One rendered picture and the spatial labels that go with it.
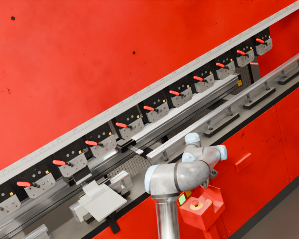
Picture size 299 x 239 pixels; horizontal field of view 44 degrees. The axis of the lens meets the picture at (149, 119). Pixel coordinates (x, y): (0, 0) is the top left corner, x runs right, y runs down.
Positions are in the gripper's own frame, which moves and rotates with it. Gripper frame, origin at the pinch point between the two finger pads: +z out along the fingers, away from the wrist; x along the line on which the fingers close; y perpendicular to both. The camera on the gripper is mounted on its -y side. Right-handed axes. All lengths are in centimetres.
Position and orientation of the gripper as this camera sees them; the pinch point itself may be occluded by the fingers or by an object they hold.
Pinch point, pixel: (206, 187)
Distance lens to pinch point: 214.6
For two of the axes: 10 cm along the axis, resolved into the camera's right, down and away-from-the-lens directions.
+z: 2.5, 8.4, 4.8
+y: -7.2, -1.8, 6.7
